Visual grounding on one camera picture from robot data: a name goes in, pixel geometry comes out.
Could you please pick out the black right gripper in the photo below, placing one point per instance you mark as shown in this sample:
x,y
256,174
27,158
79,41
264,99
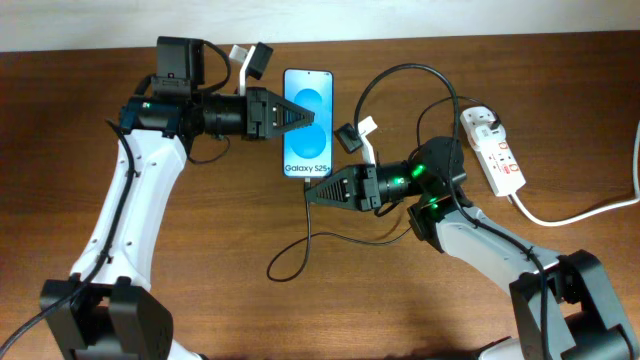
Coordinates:
x,y
362,188

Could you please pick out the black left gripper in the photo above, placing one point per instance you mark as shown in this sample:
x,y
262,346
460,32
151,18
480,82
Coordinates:
x,y
260,111

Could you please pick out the blue Samsung Galaxy smartphone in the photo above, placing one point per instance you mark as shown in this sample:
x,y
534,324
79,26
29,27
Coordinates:
x,y
308,151

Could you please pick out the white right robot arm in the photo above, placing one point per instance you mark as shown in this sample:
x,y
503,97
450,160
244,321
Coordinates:
x,y
564,305

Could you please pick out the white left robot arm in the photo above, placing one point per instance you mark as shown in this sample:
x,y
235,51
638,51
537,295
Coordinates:
x,y
104,309

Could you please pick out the white charger plug adapter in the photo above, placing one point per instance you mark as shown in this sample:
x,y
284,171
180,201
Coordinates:
x,y
483,135

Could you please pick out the white power strip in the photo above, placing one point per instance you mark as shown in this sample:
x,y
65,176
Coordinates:
x,y
497,160

